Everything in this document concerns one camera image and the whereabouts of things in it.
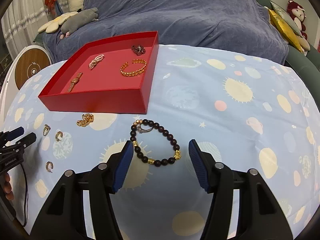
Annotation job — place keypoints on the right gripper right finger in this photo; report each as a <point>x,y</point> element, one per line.
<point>203,163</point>

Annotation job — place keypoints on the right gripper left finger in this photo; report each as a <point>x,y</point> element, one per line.
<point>118,166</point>

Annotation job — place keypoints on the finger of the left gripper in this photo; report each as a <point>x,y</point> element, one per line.
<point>11,135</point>
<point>24,142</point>

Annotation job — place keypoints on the gold wrist watch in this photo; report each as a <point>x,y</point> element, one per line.
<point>74,81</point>

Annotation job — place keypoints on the gold cuff bangle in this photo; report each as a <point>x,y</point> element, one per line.
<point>134,68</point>

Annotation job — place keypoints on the silver wrist watch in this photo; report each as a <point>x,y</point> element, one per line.
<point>138,50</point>

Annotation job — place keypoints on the left hand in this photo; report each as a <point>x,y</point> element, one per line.
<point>7,187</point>

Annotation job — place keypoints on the blue planet print cloth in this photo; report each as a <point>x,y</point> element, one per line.
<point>245,111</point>

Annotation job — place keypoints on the round wooden white device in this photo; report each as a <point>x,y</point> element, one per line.
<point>31,60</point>

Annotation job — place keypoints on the red open box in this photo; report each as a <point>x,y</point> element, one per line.
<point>102,88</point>

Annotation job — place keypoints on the white lace curtain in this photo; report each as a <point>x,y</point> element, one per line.
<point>21,22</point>

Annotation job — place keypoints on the cream flower cushion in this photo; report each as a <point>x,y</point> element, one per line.
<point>53,25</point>

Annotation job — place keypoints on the grey plush toy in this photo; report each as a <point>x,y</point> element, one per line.
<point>77,21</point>

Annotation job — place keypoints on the red ribbon bow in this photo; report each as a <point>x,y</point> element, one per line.
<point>50,4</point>

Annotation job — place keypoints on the blue grey bed blanket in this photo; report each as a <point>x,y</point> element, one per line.
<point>240,26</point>

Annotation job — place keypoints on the gold yellow pillow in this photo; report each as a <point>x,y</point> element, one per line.
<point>285,30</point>

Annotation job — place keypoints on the grey green pillow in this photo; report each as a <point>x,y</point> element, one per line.
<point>286,17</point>

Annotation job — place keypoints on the red monkey plush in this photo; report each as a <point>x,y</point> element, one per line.
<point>298,14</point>

